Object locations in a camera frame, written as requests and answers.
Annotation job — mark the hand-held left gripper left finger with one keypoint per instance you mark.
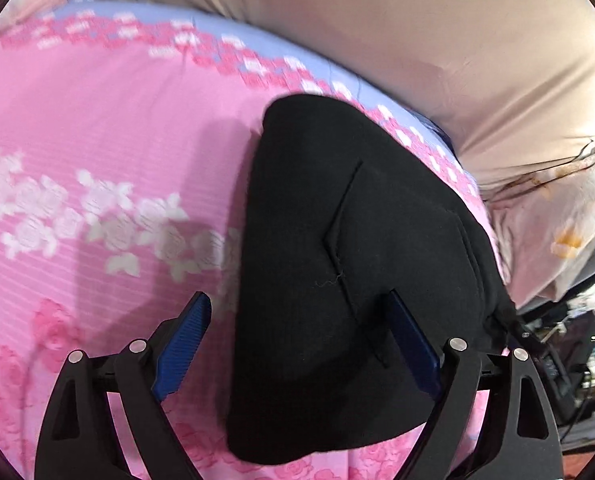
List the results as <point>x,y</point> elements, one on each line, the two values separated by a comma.
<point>185,345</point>

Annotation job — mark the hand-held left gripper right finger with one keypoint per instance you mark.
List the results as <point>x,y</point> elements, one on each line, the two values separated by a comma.
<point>415,347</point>

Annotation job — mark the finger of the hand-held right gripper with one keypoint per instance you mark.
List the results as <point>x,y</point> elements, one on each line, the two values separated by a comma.
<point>526,335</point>

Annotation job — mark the black pants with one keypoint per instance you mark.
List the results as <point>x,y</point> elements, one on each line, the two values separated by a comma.
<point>357,270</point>

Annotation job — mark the cluttered dark furniture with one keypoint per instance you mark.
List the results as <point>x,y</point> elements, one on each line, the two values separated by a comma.
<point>575,350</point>

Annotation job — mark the pale floral quilt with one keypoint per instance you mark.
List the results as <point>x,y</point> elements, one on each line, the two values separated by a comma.
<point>552,230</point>

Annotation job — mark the pink floral bed sheet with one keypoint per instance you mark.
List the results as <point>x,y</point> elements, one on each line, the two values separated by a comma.
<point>102,160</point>

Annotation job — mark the beige hanging cloth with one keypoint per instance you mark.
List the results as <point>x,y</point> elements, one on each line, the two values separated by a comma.
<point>402,35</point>

